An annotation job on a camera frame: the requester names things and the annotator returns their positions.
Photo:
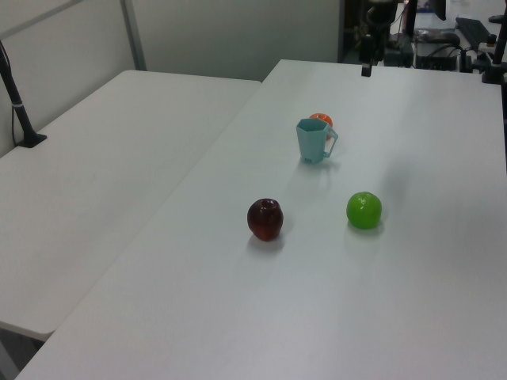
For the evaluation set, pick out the dark red apple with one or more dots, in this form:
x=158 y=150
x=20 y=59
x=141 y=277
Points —
x=264 y=220

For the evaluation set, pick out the black vertical pole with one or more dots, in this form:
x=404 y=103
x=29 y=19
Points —
x=412 y=17

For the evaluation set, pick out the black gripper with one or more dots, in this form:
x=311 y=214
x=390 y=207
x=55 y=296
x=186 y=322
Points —
x=378 y=20

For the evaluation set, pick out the black computer mouse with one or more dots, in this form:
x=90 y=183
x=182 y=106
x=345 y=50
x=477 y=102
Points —
x=496 y=18

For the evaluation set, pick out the black electronics box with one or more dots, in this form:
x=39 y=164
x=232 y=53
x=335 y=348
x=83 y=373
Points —
x=435 y=57

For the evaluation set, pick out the green apple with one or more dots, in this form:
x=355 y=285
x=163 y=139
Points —
x=363 y=210

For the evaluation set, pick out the light blue hexagonal mug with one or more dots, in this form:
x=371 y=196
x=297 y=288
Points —
x=311 y=142

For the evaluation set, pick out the black clamped camera stand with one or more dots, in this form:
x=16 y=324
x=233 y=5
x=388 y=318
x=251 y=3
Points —
x=495 y=59

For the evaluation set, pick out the black keyboard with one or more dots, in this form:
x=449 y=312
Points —
x=473 y=29

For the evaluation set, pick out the white side table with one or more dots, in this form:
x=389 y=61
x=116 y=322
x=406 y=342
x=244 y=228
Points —
x=99 y=178

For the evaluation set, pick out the emergency stop button box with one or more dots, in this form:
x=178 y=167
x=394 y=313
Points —
x=491 y=41

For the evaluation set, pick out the orange mandarin fruit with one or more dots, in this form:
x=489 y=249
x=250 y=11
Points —
x=321 y=117

